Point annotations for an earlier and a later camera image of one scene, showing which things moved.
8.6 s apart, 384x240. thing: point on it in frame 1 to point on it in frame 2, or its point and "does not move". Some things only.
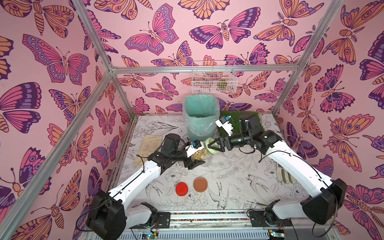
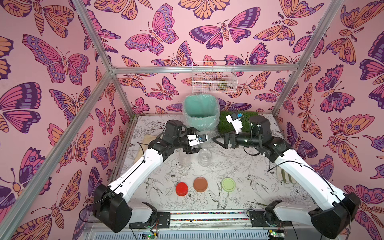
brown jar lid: (200, 184) does not move
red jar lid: (181, 189) does not move
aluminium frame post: (333, 7) does not move
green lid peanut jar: (204, 154) to (210, 137)
